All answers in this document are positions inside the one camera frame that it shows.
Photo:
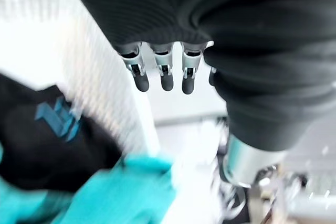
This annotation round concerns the teal cloth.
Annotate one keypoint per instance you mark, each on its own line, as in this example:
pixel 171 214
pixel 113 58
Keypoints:
pixel 113 192

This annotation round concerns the white ribbed blanket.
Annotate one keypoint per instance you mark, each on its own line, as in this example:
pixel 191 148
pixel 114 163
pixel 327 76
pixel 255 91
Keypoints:
pixel 105 82

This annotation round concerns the silver robot leg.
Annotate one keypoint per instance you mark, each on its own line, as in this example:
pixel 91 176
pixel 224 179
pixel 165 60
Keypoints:
pixel 236 205

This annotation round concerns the black garment with blue print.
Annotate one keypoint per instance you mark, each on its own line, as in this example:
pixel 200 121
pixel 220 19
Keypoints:
pixel 44 134

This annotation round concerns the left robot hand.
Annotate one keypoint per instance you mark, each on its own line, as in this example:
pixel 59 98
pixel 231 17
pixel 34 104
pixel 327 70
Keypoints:
pixel 236 24

